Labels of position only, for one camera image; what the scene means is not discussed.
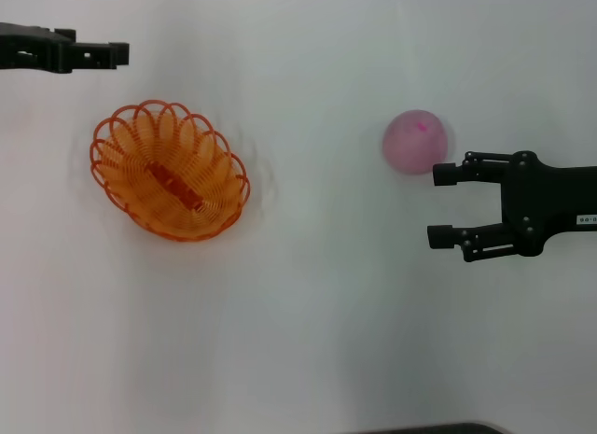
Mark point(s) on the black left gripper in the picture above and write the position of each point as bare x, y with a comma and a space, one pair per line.
42, 49

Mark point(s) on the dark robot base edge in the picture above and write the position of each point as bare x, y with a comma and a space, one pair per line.
443, 429

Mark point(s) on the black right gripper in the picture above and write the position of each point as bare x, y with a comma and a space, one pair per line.
536, 200

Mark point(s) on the pink peach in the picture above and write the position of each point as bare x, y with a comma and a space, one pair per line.
410, 140

